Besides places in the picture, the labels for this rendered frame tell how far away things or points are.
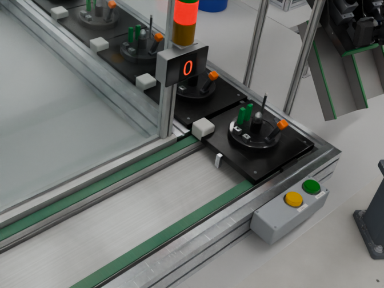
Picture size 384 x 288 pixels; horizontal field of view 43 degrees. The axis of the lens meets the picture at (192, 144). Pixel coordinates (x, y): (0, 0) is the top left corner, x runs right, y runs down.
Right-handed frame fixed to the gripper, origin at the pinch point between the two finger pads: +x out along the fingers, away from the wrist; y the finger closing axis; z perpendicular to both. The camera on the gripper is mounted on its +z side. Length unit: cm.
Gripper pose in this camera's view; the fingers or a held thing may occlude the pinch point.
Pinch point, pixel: (369, 26)
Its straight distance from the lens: 138.2
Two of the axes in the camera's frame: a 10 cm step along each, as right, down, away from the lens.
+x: -4.7, -4.3, 7.7
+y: -8.8, 2.0, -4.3
